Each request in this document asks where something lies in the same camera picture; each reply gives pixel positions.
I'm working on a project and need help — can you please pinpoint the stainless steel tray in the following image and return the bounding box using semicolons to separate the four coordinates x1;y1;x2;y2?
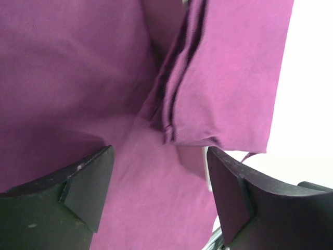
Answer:
202;146;212;192

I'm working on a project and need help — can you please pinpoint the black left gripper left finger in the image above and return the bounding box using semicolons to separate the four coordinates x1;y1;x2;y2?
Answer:
1;146;114;250

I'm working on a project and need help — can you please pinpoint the purple cloth mat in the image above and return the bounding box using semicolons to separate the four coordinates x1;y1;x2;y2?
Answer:
1;1;293;249

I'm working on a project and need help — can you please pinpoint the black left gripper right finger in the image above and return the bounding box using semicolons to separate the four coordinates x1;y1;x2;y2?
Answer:
207;147;332;249

